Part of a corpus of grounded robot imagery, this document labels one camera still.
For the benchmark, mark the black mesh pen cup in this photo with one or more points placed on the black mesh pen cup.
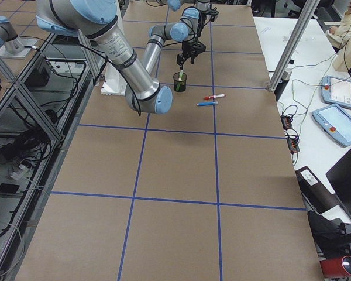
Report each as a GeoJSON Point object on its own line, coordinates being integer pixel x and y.
{"type": "Point", "coordinates": [184, 83]}

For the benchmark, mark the red marker pen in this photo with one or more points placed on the red marker pen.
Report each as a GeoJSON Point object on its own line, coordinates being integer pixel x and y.
{"type": "Point", "coordinates": [211, 97]}

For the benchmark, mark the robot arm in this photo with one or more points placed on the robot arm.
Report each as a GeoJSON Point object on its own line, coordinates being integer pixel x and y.
{"type": "Point", "coordinates": [186, 31]}
{"type": "Point", "coordinates": [97, 21]}

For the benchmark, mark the teach pendant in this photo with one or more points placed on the teach pendant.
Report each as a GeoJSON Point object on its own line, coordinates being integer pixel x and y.
{"type": "Point", "coordinates": [336, 90]}
{"type": "Point", "coordinates": [335, 122]}

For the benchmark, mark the seated person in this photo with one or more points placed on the seated person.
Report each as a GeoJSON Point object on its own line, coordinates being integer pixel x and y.
{"type": "Point", "coordinates": [338, 36]}

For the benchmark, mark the far teach pendant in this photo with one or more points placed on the far teach pendant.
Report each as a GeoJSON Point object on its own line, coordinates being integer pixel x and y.
{"type": "Point", "coordinates": [336, 90]}

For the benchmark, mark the aluminium frame post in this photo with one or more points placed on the aluminium frame post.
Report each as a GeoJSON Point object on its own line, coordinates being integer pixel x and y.
{"type": "Point", "coordinates": [297, 32]}

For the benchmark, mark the brown table mat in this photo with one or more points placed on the brown table mat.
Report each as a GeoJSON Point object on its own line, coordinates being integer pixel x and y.
{"type": "Point", "coordinates": [199, 193]}

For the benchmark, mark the green highlighter pen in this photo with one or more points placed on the green highlighter pen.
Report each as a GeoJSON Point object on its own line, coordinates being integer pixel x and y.
{"type": "Point", "coordinates": [179, 80]}

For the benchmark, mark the red cylinder can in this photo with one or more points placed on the red cylinder can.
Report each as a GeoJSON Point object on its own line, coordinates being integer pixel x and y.
{"type": "Point", "coordinates": [339, 267]}

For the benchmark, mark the blue highlighter pen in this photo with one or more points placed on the blue highlighter pen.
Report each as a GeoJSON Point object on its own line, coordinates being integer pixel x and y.
{"type": "Point", "coordinates": [205, 104]}

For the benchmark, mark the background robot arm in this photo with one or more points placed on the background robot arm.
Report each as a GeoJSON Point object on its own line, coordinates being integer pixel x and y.
{"type": "Point", "coordinates": [12, 46]}

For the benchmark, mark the near teach pendant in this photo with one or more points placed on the near teach pendant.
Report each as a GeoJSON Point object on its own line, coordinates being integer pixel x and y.
{"type": "Point", "coordinates": [335, 122]}

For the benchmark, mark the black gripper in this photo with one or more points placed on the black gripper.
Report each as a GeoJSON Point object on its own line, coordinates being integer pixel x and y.
{"type": "Point", "coordinates": [188, 48]}

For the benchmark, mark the black laptop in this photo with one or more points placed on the black laptop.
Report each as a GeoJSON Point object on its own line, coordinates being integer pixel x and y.
{"type": "Point", "coordinates": [339, 177]}

